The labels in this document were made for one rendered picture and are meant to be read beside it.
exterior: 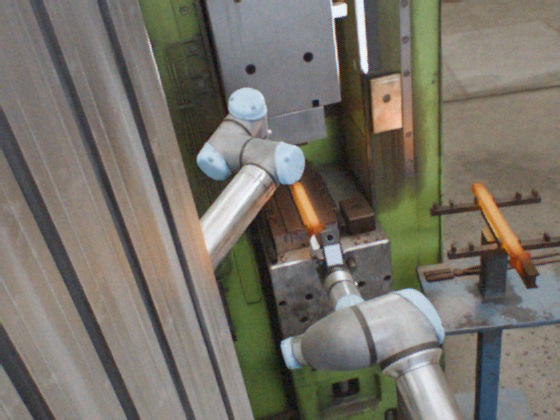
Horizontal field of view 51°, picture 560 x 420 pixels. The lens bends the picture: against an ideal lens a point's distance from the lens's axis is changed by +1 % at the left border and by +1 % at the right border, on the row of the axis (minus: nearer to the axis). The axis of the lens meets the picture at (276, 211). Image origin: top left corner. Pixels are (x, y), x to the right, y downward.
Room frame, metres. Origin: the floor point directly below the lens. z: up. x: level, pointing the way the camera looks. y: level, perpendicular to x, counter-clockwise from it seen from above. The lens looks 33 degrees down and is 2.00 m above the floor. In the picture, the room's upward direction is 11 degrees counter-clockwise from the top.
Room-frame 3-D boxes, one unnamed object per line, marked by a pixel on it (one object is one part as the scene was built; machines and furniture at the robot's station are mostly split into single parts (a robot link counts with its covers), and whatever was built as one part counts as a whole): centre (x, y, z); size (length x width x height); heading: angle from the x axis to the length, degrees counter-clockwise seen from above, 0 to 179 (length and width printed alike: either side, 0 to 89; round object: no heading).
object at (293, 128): (1.66, -0.06, 1.32); 0.42 x 0.20 x 0.10; 4
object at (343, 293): (1.07, -0.13, 1.00); 0.11 x 0.08 x 0.09; 5
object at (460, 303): (1.30, -0.60, 0.73); 0.40 x 0.30 x 0.02; 84
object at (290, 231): (1.66, -0.06, 0.96); 0.42 x 0.20 x 0.09; 4
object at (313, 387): (1.67, -0.12, 0.23); 0.55 x 0.37 x 0.47; 4
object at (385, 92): (1.60, -0.38, 1.27); 0.09 x 0.02 x 0.17; 94
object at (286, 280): (1.67, -0.12, 0.69); 0.56 x 0.38 x 0.45; 4
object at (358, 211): (1.52, -0.25, 0.95); 0.12 x 0.08 x 0.06; 4
